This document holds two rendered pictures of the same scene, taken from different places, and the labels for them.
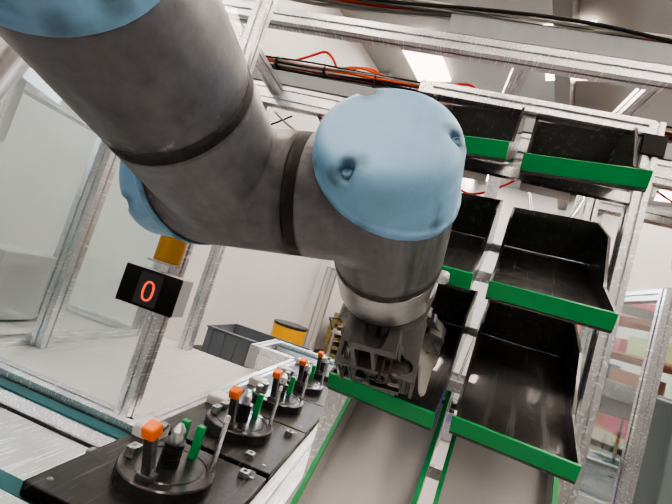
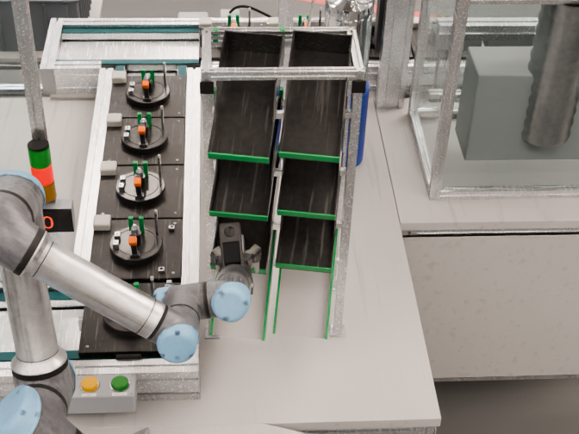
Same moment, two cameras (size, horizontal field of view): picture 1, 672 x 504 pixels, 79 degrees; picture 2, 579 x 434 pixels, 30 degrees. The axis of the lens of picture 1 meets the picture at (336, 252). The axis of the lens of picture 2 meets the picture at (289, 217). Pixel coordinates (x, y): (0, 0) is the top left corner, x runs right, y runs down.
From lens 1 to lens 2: 2.05 m
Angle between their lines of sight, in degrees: 48
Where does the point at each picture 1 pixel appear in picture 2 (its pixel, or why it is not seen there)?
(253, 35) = (23, 10)
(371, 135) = (227, 309)
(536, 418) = (319, 237)
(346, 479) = not seen: hidden behind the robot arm
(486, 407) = (293, 241)
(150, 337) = (57, 238)
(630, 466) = (442, 133)
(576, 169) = (306, 157)
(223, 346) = not seen: outside the picture
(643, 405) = (448, 89)
